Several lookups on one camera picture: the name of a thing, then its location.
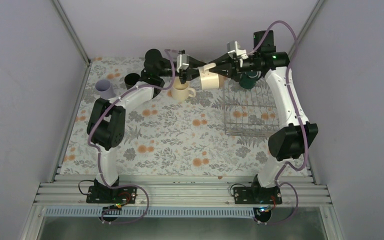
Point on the floral table mat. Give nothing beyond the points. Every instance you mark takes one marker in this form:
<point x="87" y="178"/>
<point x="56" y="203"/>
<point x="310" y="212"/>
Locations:
<point x="164" y="136"/>

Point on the lilac plastic cup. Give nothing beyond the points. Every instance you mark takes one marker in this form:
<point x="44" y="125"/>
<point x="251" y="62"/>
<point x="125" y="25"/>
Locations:
<point x="105" y="89"/>

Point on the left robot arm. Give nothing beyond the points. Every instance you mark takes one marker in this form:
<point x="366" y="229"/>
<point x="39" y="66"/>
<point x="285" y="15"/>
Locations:
<point x="106" y="125"/>

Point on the dark green mug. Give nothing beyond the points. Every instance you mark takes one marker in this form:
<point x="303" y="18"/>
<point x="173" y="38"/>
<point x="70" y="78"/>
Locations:
<point x="248" y="79"/>

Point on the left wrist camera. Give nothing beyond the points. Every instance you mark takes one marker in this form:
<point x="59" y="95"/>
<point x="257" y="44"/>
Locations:
<point x="182" y="62"/>

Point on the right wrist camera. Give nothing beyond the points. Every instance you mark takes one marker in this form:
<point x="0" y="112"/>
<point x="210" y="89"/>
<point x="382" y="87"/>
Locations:
<point x="234" y="50"/>

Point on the cream ribbed mug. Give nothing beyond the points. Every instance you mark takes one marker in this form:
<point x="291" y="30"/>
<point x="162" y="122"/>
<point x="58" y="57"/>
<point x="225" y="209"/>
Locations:
<point x="182" y="91"/>

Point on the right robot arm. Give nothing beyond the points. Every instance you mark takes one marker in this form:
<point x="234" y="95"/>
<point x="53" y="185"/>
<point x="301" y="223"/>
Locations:
<point x="290" y="144"/>

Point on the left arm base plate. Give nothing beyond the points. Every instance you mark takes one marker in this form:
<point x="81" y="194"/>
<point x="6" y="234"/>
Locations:
<point x="103" y="195"/>

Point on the metal wire dish rack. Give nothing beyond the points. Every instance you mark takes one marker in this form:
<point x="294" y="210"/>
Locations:
<point x="249" y="112"/>

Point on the beige white mug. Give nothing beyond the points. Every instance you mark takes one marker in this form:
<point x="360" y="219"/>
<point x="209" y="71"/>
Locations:
<point x="208" y="79"/>

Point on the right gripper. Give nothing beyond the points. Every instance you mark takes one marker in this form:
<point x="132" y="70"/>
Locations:
<point x="233" y="68"/>

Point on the black mug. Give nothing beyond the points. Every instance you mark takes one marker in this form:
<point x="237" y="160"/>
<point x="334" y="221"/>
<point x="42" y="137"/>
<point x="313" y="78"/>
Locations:
<point x="131" y="79"/>

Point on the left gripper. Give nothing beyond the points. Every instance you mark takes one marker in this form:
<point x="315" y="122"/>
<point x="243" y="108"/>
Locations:
<point x="190" y="74"/>

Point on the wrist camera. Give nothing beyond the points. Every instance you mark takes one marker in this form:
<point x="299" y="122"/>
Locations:
<point x="234" y="50"/>
<point x="182" y="62"/>

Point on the aluminium front rail frame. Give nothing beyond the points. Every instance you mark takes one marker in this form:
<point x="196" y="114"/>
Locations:
<point x="176" y="196"/>

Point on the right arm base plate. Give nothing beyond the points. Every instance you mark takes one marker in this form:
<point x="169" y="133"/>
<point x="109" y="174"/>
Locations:
<point x="257" y="196"/>

